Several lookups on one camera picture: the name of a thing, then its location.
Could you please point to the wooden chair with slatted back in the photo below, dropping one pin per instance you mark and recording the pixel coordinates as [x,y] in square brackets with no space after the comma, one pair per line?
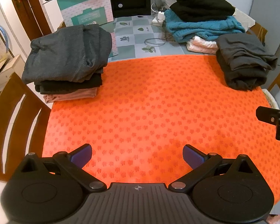
[4,98]

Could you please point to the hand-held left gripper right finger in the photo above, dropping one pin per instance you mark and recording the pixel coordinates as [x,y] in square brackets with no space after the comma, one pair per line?
[192,156]

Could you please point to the crumpled charcoal garment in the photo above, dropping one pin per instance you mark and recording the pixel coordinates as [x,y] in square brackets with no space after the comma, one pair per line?
[242,58]

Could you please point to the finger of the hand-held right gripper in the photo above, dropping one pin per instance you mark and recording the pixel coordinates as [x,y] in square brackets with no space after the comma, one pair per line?
[268,115]

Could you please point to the beige cloth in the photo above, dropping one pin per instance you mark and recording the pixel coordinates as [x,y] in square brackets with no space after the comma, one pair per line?
[243,17]

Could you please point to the hula hoop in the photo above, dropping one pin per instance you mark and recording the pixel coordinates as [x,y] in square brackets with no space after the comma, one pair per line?
[6,39]

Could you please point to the white shelf unit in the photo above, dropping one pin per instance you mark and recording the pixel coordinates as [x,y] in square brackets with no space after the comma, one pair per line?
[7,74]

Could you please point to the checkered leaf-print tablecloth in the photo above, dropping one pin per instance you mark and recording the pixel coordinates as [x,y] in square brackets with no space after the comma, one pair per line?
[135,32]

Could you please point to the folded pink garment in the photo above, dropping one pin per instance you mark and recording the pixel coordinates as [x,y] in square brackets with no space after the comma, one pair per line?
[70,95]

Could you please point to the teal and pink cardboard box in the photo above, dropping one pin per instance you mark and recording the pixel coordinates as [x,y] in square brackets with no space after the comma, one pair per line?
[84,4]

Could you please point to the brown wooden door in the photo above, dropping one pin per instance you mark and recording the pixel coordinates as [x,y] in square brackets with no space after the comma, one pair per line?
[30,9]

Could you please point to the grey hooded fleece garment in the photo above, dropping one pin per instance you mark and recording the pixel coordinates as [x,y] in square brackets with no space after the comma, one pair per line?
[67,51]

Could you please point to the black knit garment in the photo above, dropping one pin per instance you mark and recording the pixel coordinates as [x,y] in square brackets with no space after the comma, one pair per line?
[200,4]

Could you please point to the folded black garment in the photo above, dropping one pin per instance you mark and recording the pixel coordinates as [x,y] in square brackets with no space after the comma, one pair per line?
[72,84]

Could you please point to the white and pink garment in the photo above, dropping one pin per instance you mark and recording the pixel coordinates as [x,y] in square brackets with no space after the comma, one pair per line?
[200,45]

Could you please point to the orange flower-patterned mat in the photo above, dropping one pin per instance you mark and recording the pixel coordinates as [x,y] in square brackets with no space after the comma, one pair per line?
[154,109]

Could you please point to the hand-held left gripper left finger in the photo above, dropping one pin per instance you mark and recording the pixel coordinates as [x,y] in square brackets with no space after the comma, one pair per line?
[82,155]

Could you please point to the white power strip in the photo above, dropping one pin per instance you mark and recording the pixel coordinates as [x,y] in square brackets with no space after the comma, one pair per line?
[159,18]

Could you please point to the teal knit sweater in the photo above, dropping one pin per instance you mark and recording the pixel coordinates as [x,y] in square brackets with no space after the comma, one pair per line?
[200,26]

